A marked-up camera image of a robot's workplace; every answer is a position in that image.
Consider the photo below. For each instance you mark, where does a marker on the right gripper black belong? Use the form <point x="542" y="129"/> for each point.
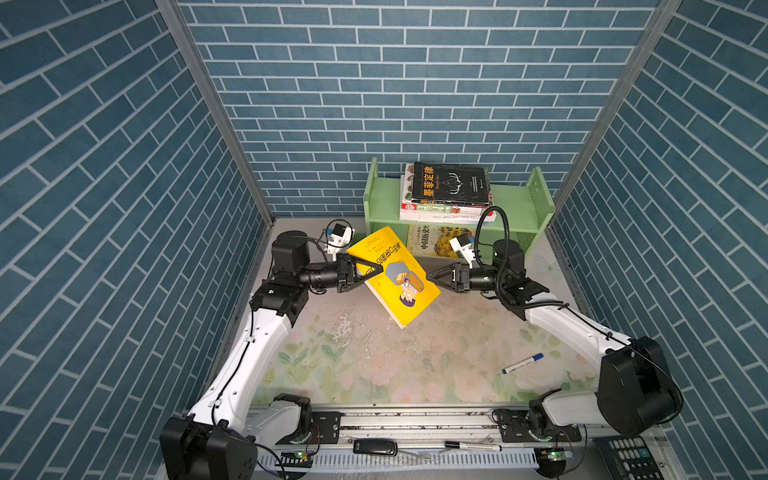
<point x="456" y="270"/>

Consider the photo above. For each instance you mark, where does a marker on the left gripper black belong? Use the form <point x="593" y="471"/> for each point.
<point x="347" y="267"/>

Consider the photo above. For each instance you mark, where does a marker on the yellow cartoon history book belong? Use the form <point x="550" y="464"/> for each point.
<point x="434" y="241"/>

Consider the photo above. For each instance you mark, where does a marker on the green nature encyclopedia book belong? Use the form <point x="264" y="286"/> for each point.
<point x="456" y="189"/>

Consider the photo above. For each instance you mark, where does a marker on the black book yellow title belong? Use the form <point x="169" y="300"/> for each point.
<point x="452" y="184"/>

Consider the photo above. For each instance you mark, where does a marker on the white La Dame book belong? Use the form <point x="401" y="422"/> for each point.
<point x="412" y="211"/>

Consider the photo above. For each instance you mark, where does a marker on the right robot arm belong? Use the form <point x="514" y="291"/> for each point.
<point x="635" y="389"/>

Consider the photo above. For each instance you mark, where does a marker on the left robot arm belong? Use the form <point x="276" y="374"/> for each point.
<point x="214" y="439"/>

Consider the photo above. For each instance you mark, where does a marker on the green wooden shelf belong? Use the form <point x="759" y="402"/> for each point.
<point x="528" y="208"/>

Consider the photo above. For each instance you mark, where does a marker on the blue white marker pen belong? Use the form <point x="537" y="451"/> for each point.
<point x="522" y="363"/>

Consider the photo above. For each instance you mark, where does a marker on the black remote device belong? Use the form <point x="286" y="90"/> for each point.
<point x="375" y="447"/>

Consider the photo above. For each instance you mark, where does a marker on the black calculator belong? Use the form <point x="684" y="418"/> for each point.
<point x="628" y="458"/>

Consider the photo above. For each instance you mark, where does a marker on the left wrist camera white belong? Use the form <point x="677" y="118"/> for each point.
<point x="339" y="234"/>

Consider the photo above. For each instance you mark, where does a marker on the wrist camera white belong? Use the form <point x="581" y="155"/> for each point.
<point x="462" y="245"/>
<point x="339" y="234"/>

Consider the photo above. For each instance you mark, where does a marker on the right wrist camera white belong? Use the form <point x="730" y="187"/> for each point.
<point x="462" y="245"/>

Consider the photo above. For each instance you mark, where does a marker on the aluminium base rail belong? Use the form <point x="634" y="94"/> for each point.
<point x="420" y="433"/>

